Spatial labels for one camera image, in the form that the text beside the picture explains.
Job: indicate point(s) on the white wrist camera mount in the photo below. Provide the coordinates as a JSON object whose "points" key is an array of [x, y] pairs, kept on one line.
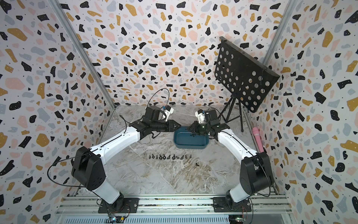
{"points": [[201, 115], [167, 110]]}

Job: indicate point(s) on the aluminium corner profile right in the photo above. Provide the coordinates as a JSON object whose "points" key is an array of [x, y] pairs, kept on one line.
{"points": [[281, 27]]}

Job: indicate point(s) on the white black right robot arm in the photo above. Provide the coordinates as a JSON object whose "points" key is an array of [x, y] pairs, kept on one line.
{"points": [[255, 171]]}

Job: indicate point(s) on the teal plastic storage box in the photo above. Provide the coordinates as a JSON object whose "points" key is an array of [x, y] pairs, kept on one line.
{"points": [[185, 139]]}

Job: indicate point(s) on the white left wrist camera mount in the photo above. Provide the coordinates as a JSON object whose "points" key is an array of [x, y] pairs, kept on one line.
{"points": [[167, 110]]}

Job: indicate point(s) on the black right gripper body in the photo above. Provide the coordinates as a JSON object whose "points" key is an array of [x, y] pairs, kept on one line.
{"points": [[201, 128]]}

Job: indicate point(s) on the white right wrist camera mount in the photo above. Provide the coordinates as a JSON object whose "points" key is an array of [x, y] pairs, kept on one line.
{"points": [[201, 115]]}

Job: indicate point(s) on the aluminium corner profile left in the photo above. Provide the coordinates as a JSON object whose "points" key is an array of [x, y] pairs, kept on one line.
{"points": [[67, 25]]}

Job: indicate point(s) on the aluminium corner profile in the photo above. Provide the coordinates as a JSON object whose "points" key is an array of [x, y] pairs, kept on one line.
{"points": [[281, 27], [67, 25]]}

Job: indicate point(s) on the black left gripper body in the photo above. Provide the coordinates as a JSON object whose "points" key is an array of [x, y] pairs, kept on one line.
{"points": [[162, 126]]}

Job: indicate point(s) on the pink cylindrical bottle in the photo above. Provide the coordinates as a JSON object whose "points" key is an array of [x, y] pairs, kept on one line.
{"points": [[257, 137]]}

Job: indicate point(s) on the black music stand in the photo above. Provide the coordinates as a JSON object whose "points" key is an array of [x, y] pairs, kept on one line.
{"points": [[247, 80]]}

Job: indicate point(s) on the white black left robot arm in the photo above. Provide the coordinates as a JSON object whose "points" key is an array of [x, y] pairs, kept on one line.
{"points": [[88, 166]]}

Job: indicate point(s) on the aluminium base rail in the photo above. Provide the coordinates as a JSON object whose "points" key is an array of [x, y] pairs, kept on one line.
{"points": [[177, 209]]}

